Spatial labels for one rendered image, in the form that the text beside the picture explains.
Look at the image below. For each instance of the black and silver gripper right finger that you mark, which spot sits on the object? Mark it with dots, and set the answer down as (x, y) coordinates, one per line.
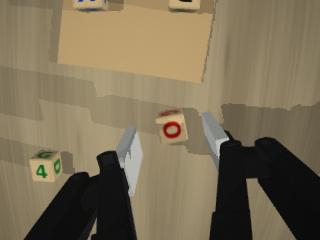
(292, 187)

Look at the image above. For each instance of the beige letter block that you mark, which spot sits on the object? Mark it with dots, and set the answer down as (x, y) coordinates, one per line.
(46, 166)
(171, 126)
(185, 6)
(90, 5)

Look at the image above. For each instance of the tan flat mat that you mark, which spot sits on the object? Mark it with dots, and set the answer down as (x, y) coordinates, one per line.
(138, 36)

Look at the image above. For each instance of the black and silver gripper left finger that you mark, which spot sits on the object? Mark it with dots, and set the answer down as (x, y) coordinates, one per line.
(64, 218)

